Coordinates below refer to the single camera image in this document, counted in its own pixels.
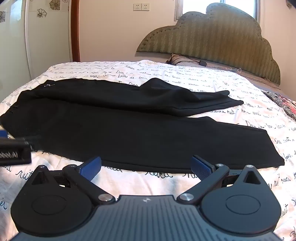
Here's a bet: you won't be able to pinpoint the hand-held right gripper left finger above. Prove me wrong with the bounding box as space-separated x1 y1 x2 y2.
30 156 116 205

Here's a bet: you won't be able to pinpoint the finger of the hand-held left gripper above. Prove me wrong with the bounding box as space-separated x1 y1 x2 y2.
13 136 42 145

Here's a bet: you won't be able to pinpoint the striped pillow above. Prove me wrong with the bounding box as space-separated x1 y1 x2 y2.
166 53 281 90

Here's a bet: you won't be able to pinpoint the wooden door frame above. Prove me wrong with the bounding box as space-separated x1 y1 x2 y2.
70 0 81 62

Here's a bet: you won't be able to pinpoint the white script-printed bed cover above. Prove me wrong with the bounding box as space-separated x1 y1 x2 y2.
0 60 296 241

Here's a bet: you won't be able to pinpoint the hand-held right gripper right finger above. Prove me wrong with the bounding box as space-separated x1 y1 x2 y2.
177 155 264 205

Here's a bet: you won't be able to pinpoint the floral patterned cloth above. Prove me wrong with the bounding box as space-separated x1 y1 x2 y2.
262 90 296 122

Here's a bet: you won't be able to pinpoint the window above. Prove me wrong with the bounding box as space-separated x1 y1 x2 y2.
174 0 265 25

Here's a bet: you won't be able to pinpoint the black cable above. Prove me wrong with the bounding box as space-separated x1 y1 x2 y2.
168 56 242 73

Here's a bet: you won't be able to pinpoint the black pants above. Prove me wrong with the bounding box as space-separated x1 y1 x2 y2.
0 77 285 173

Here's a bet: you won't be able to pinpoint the white floral wardrobe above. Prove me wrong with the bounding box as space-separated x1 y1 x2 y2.
0 0 72 102

